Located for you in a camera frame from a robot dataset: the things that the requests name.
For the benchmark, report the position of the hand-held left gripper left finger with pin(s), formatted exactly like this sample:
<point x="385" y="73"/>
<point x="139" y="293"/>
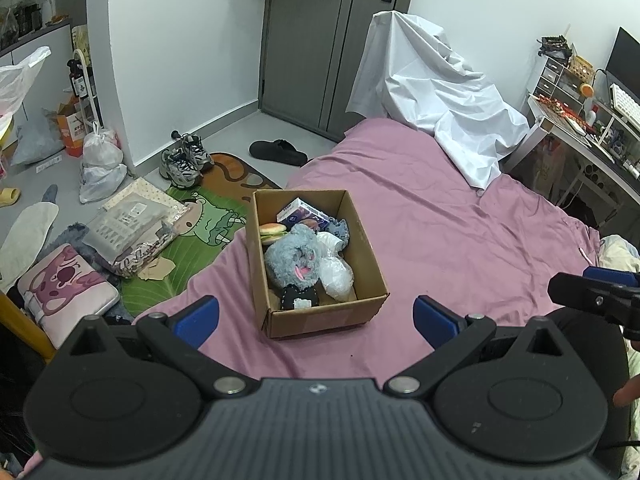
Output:
<point x="197" y="320"/>

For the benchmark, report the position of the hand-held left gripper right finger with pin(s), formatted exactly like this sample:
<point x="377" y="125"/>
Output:
<point x="435" y="320"/>

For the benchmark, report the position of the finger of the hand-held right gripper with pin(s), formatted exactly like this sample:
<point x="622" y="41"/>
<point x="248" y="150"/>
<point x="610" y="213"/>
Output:
<point x="590" y="295"/>

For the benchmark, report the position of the black fabric pouch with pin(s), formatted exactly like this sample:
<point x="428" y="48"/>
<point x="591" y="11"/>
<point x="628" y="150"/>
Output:
<point x="295" y="296"/>

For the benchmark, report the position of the clear bag of white filling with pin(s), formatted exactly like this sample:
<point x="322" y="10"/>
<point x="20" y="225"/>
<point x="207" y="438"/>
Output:
<point x="337" y="277"/>

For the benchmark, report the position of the brown cardboard box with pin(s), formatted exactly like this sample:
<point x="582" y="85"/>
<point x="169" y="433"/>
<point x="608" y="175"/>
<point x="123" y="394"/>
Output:
<point x="305" y="317"/>

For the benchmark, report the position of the burger plush toy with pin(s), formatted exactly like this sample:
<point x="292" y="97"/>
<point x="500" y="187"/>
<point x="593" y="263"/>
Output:
<point x="272" y="232"/>

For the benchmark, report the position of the purple white small box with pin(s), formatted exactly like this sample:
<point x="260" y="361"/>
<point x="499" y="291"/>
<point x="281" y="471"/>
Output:
<point x="300" y="212"/>

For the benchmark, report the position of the person's right hand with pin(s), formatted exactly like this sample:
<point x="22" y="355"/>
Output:
<point x="629" y="392"/>

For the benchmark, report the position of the pale patterned blanket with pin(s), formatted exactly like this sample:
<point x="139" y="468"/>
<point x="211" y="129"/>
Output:
<point x="617" y="252"/>

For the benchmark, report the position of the cartoon floor mat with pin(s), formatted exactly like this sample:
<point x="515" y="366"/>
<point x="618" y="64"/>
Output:
<point x="210" y="225"/>

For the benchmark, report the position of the pink bed sheet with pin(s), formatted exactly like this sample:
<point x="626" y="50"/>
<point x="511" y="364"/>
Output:
<point x="425" y="220"/>

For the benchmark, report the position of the clear wrapped fabric package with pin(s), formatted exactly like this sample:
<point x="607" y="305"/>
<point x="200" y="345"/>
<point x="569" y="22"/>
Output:
<point x="130" y="240"/>

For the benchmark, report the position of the grey fluffy plush toy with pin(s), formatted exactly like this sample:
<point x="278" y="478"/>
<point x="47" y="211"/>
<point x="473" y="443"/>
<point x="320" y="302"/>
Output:
<point x="292" y="255"/>

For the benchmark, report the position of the beige wrapped package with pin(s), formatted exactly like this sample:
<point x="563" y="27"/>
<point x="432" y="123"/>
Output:
<point x="145" y="200"/>

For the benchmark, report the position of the pink cartoon cushion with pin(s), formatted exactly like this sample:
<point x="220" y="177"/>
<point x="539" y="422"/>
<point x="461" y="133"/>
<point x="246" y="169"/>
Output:
<point x="65" y="285"/>

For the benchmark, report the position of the grey sneaker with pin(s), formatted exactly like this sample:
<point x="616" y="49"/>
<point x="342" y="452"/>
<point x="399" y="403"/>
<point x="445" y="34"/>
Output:
<point x="200" y="152"/>
<point x="177" y="167"/>

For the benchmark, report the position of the white desk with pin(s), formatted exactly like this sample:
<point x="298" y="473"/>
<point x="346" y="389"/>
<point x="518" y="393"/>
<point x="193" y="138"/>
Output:
<point x="565" y="130"/>

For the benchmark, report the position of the black slipper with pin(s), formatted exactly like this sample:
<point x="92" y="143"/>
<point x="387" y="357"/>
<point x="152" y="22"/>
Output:
<point x="277" y="151"/>

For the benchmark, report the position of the white tied plastic bag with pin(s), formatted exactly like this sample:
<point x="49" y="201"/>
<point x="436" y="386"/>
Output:
<point x="100" y="160"/>

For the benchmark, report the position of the pale green cloth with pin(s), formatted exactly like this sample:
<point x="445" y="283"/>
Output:
<point x="25" y="240"/>

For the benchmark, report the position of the grey sock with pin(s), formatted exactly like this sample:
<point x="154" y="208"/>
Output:
<point x="50" y="192"/>

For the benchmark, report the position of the white keyboard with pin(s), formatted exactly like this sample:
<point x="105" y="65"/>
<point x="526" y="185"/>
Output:
<point x="625" y="102"/>

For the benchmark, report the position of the small drawer organizer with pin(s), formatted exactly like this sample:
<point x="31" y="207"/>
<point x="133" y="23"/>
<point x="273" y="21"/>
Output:
<point x="555" y="80"/>

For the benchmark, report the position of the yellow slipper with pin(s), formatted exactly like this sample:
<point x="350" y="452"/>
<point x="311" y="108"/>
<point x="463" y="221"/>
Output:
<point x="7" y="196"/>

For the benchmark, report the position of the orange cardboard box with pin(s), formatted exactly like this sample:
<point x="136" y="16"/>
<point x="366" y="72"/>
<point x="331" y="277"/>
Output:
<point x="72" y="130"/>

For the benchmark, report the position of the white sheet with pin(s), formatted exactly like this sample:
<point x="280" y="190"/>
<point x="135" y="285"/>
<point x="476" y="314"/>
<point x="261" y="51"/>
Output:
<point x="425" y="90"/>

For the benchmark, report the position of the black monitor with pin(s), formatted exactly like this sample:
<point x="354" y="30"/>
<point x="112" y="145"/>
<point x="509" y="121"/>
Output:
<point x="625" y="60"/>

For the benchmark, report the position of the grey plastic bag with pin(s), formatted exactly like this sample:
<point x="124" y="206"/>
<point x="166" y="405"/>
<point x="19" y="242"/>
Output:
<point x="35" y="137"/>

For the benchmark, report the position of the white metal rack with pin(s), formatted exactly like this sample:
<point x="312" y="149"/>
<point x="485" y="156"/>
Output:
<point x="92" y="95"/>

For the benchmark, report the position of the dark spray bottle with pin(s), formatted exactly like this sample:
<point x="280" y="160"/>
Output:
<point x="78" y="80"/>

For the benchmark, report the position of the grey door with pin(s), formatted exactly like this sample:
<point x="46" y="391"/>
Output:
<point x="320" y="50"/>

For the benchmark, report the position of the yellow wooden frame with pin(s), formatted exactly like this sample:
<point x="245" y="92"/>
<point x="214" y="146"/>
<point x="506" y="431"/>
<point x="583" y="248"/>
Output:
<point x="25" y="325"/>

